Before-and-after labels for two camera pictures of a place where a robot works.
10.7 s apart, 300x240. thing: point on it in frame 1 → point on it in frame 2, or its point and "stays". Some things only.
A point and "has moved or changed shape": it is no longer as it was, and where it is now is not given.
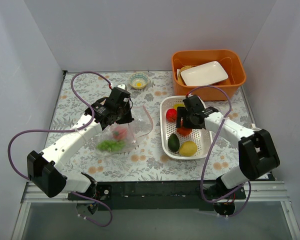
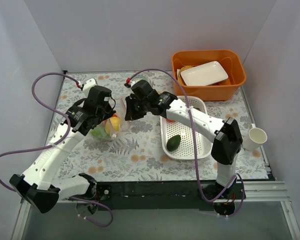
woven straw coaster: x=180 y=79 stays
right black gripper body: x=184 y=120 → x=131 y=108
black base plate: x=153 y=196 stays
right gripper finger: x=192 y=122 → x=139 y=113
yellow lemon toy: x=188 y=148 → x=113 y=122
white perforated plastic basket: x=198 y=145 stays
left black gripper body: x=126 y=116 → x=106 y=115
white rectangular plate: x=205 y=74 stays
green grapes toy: x=110 y=146 has moved or changed shape
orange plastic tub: x=225 y=69 stays
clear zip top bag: x=120 y=138 has moved or changed shape
